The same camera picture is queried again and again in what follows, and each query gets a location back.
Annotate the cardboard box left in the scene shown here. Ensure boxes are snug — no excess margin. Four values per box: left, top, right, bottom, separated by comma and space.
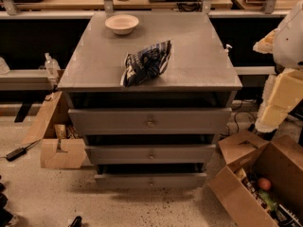
23, 92, 86, 169

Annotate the clear plastic bottle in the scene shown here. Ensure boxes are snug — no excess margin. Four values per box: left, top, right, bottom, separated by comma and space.
45, 53, 61, 77

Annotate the red apple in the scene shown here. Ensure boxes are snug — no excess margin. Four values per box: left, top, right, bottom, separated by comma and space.
257, 178, 272, 191

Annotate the green packet in box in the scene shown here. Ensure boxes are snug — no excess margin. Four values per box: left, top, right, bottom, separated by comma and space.
258, 189, 277, 212

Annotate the white pump dispenser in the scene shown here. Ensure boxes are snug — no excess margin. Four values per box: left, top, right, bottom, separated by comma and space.
224, 44, 233, 55

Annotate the grey drawer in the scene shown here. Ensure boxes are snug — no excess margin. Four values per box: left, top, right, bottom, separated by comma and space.
68, 108, 231, 135
95, 173, 206, 189
85, 145, 215, 165

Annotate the blue chip bag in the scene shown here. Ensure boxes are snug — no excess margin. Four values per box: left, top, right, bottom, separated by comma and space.
120, 40, 172, 87

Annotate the white bowl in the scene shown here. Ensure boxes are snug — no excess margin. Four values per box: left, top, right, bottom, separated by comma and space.
105, 14, 139, 35

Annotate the large cardboard box right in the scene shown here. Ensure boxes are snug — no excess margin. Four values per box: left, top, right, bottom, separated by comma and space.
208, 131, 303, 227

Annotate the black floor cable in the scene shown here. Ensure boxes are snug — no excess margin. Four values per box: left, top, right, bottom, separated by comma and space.
221, 99, 258, 137

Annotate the grey drawer cabinet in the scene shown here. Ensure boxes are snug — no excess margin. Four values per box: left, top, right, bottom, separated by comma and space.
59, 11, 241, 175

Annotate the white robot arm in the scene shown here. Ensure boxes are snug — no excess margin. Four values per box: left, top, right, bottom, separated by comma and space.
253, 1, 303, 132

